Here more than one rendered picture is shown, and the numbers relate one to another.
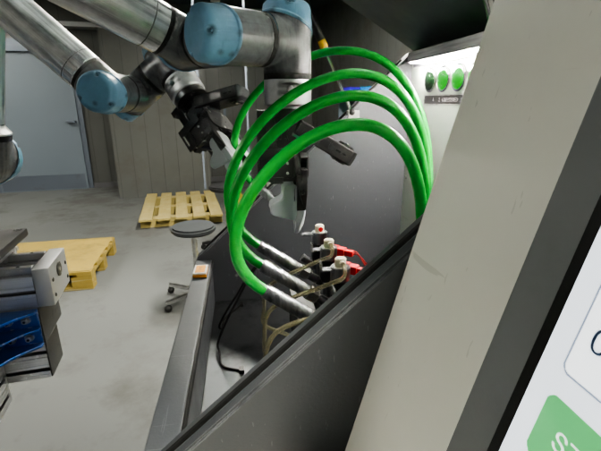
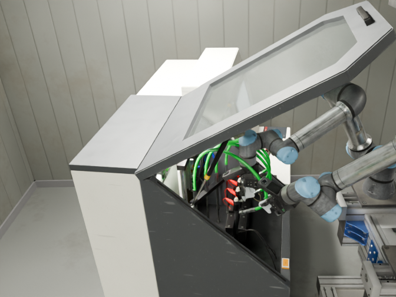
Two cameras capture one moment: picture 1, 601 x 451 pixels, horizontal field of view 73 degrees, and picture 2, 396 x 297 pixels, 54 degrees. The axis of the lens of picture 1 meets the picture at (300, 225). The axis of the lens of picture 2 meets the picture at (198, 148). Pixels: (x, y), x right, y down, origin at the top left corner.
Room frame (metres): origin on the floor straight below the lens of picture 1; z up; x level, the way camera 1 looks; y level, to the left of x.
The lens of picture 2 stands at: (2.13, 0.36, 2.27)
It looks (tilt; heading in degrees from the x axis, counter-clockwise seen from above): 30 degrees down; 202
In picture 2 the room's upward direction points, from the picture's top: 4 degrees counter-clockwise
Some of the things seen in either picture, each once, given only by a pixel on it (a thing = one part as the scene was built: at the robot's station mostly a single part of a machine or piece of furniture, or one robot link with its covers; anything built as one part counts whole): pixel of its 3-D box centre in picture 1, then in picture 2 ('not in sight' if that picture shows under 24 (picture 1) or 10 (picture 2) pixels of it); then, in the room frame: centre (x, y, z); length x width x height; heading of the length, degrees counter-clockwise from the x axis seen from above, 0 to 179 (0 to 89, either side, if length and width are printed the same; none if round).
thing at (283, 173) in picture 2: not in sight; (272, 153); (-0.02, 0.01, 0.96); 0.70 x 0.22 x 0.03; 8
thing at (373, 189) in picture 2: not in sight; (379, 182); (0.34, 0.61, 1.09); 0.15 x 0.15 x 0.10
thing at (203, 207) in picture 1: (181, 208); not in sight; (4.87, 1.48, 0.06); 1.36 x 0.94 x 0.12; 14
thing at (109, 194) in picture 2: not in sight; (170, 207); (0.41, -0.54, 0.75); 1.40 x 0.28 x 1.50; 8
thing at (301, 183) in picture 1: (300, 183); not in sight; (0.66, 0.00, 1.21); 0.05 x 0.02 x 0.09; 8
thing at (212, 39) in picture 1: (224, 38); (270, 140); (0.63, 0.11, 1.42); 0.11 x 0.11 x 0.08; 41
